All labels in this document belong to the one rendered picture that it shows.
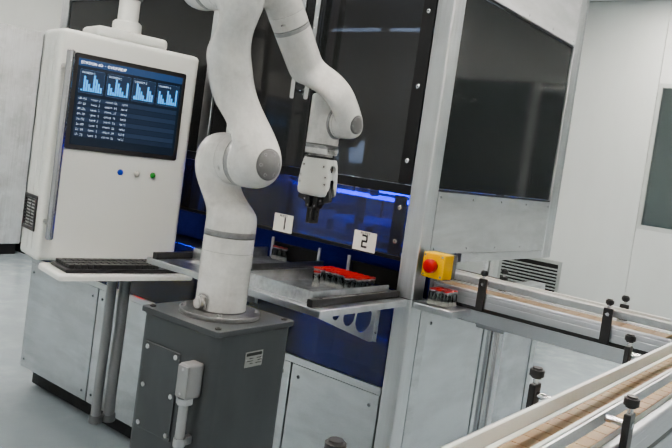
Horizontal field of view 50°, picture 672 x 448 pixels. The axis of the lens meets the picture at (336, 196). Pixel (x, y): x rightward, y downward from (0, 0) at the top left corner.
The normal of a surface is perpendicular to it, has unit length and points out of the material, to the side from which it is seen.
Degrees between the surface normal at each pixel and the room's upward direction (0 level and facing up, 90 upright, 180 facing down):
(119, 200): 90
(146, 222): 90
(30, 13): 90
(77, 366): 90
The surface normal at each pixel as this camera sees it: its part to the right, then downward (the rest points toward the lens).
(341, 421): -0.61, -0.04
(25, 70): 0.77, 0.14
